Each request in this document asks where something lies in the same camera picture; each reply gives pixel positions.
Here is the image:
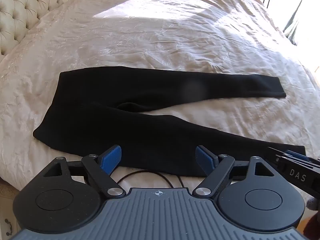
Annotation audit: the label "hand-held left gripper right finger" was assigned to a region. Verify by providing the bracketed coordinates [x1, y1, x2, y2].
[192, 145, 276, 198]

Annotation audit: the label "black pants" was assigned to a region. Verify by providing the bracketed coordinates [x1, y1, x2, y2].
[33, 66, 307, 178]

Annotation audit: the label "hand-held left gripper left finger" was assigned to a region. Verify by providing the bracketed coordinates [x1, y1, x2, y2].
[44, 144, 127, 199]

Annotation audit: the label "black cable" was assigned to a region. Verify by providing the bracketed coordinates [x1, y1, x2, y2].
[116, 169, 187, 189]

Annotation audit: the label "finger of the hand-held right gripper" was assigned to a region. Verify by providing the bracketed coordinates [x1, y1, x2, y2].
[266, 146, 320, 167]

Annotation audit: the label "grey curtain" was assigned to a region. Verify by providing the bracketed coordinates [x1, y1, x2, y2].
[282, 0, 320, 47]

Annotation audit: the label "cream embroidered bedspread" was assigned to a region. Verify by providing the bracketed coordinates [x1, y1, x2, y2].
[0, 0, 320, 188]

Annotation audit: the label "cream tufted headboard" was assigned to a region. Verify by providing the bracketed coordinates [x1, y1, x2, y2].
[0, 0, 66, 57]

